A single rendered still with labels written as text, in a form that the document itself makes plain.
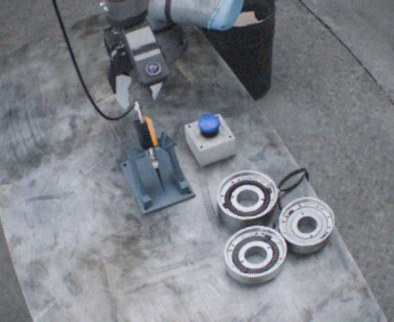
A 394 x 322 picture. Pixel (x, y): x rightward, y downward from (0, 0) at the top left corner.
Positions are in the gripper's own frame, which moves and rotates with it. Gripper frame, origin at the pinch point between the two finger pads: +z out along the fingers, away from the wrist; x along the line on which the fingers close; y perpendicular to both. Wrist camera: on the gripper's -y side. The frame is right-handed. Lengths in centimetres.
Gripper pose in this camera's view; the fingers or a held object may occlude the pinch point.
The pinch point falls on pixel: (140, 101)
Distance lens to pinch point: 111.5
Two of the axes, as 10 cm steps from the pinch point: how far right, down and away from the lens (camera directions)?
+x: -9.2, 3.3, -2.2
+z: 0.6, 6.5, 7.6
